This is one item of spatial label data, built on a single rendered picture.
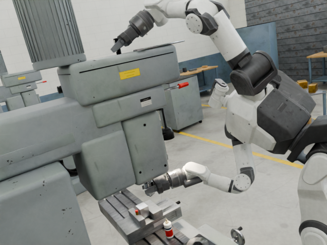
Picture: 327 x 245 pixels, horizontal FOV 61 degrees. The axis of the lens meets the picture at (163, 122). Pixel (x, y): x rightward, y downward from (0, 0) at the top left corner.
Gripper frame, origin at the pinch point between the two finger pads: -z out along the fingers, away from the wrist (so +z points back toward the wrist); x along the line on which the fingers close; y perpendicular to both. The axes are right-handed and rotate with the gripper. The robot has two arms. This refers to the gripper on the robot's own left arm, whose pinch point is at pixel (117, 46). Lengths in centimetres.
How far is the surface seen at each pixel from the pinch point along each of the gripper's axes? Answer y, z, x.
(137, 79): -14.2, -4.2, -12.5
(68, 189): -22, -48, -33
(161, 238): -88, -50, 1
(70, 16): 19.0, -7.2, -12.8
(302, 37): -356, 491, 570
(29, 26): 25.2, -20.0, -14.6
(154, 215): -79, -45, 9
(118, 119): -20.3, -20.8, -14.8
